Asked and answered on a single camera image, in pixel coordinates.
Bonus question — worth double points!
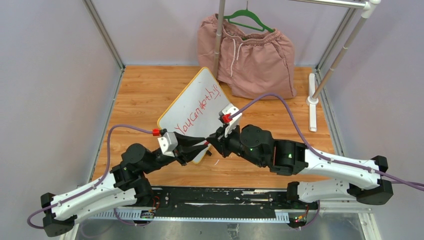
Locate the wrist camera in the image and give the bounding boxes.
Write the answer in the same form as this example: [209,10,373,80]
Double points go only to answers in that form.
[157,132,178,158]
[218,103,242,137]

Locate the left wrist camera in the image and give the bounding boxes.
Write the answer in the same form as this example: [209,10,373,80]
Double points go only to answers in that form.
[157,132,178,158]

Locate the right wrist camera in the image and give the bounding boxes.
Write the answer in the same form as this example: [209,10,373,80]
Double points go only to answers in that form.
[218,103,242,137]

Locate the green clothes hanger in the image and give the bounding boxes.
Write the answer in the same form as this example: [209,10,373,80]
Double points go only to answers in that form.
[223,0,275,33]

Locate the clothes rack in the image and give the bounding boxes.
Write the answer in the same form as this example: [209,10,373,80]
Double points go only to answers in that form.
[212,0,381,132]

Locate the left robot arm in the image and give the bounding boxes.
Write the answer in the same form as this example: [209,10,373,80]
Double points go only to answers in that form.
[40,132,208,237]

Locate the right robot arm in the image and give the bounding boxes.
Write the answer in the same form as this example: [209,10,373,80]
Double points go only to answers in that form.
[206,124,394,209]

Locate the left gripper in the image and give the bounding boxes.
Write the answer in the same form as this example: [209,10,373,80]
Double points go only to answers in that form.
[143,131,209,174]

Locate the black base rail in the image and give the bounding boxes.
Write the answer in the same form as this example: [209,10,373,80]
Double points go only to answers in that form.
[120,185,320,220]

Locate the yellow framed whiteboard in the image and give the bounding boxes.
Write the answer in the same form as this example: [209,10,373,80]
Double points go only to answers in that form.
[156,67,235,165]

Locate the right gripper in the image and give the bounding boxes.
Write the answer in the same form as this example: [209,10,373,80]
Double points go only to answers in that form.
[207,120,265,168]

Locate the pink shorts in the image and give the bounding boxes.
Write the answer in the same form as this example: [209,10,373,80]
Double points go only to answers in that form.
[217,20,297,99]

